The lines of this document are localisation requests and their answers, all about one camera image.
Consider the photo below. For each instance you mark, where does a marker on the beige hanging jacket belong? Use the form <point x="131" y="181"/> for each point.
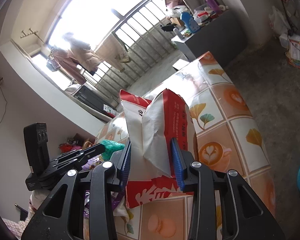
<point x="83" y="53"/>

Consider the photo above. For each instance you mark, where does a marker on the green plastic bag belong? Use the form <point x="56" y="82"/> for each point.
<point x="110" y="148"/>

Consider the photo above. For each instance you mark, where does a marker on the floor trash pile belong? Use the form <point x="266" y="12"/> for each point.
<point x="292" y="46"/>

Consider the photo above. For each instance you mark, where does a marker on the purple snack bag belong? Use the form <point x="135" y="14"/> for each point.
<point x="102" y="193"/>

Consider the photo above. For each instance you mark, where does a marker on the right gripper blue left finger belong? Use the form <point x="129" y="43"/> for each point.
<point x="123" y="166"/>

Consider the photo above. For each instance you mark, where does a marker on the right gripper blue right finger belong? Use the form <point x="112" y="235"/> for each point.
<point x="178" y="164"/>

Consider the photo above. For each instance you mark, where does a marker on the red white paper bag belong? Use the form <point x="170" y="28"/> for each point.
<point x="151" y="125"/>

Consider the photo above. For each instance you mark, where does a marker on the purple cup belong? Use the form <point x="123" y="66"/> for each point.
<point x="214" y="6"/>

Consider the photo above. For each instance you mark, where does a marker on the blue detergent bottle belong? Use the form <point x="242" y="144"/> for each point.
<point x="189" y="22"/>

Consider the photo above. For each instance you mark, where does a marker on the patterned tablecloth table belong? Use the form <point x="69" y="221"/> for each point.
<point x="227" y="138"/>

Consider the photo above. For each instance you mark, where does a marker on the grey cabinet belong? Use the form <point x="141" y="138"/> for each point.
<point x="223" y="37"/>

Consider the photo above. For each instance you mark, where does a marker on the white plastic bag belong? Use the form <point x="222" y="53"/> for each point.
<point x="278" y="22"/>

